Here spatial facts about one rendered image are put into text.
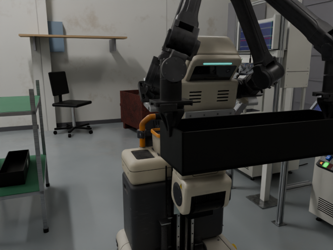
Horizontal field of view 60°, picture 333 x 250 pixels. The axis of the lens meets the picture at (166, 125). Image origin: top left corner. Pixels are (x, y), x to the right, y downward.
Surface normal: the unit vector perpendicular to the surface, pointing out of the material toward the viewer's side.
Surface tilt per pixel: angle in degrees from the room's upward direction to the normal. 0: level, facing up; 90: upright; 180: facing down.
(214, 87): 98
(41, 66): 90
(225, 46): 43
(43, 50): 90
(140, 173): 90
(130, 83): 90
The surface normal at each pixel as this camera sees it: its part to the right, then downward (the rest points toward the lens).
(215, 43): 0.23, -0.57
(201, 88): 0.33, 0.35
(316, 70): -0.93, 0.08
